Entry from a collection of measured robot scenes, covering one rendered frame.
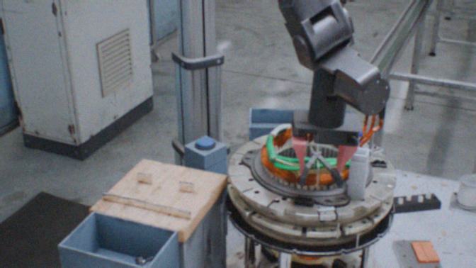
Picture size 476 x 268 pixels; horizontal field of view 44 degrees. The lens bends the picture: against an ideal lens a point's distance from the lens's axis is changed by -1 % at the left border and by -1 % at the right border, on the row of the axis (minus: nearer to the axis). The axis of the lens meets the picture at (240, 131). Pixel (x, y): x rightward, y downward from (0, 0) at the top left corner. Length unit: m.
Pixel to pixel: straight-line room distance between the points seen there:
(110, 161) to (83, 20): 0.80
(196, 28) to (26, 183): 2.09
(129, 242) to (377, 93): 0.52
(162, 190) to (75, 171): 2.28
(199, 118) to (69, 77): 1.84
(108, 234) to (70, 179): 2.23
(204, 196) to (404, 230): 0.63
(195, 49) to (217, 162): 0.29
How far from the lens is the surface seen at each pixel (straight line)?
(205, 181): 1.15
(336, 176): 0.96
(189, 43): 1.44
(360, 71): 0.83
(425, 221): 1.60
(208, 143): 1.33
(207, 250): 1.18
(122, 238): 1.09
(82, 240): 1.08
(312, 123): 0.92
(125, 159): 3.45
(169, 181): 1.15
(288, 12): 0.84
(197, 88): 1.47
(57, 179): 3.34
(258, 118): 1.46
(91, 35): 3.35
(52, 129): 3.51
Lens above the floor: 1.67
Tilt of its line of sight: 27 degrees down
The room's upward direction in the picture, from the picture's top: straight up
